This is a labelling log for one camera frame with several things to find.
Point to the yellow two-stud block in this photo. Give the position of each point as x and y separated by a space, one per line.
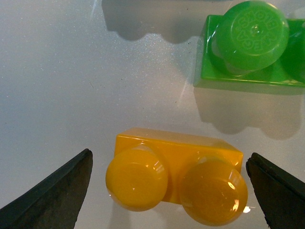
201 174

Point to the green two-stud block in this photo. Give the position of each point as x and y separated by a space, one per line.
254 48

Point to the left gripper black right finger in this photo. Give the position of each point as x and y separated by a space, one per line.
280 195

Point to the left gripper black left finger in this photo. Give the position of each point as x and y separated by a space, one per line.
55 202

